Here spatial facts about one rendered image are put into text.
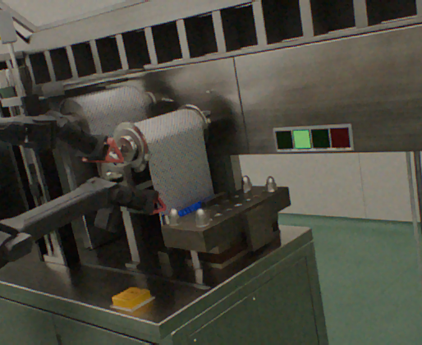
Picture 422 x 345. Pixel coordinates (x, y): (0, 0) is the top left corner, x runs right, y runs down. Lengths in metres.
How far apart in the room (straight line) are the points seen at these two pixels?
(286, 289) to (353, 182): 2.75
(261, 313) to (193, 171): 0.47
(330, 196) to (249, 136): 2.81
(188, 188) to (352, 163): 2.75
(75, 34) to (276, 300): 1.25
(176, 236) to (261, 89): 0.50
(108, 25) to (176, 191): 0.73
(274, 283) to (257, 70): 0.62
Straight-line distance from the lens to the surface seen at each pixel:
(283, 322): 1.77
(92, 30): 2.27
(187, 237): 1.59
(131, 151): 1.67
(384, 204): 4.40
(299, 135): 1.71
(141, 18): 2.06
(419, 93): 1.53
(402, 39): 1.53
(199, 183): 1.81
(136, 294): 1.51
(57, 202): 1.38
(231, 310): 1.57
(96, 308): 1.56
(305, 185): 4.67
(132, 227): 1.74
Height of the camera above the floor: 1.49
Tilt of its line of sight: 15 degrees down
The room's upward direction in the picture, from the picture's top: 11 degrees counter-clockwise
